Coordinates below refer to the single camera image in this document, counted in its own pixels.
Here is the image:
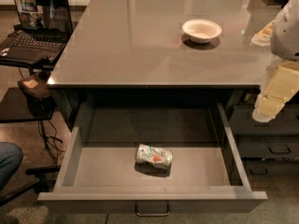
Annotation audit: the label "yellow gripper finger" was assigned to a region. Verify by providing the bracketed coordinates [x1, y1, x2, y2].
[252, 95, 284, 122]
[265, 61, 299, 103]

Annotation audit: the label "crushed 7up can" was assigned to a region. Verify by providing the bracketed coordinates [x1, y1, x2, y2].
[135, 144, 173, 170]

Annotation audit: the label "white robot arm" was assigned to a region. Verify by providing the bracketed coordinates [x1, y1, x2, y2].
[251, 0, 299, 122]

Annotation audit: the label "open grey top drawer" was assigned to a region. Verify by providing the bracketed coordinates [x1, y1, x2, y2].
[38, 103, 267, 217]

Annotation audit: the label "white paper bowl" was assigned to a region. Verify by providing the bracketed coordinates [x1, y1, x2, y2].
[182, 20, 221, 44]

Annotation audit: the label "black device with label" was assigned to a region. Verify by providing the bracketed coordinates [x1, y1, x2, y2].
[18, 74, 55, 117]

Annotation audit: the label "black laptop stand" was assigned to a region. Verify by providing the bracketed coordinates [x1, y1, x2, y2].
[0, 67, 62, 205]

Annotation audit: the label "black laptop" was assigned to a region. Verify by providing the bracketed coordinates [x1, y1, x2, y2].
[0, 0, 73, 65]

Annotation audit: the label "person's knee in jeans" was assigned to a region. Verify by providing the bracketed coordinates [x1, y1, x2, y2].
[0, 142, 23, 191]

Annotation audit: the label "metal drawer handle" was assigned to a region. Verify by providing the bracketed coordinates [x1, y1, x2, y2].
[135, 203, 170, 217]

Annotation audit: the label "black cables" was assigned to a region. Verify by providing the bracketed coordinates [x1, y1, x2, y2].
[37, 119, 64, 165]

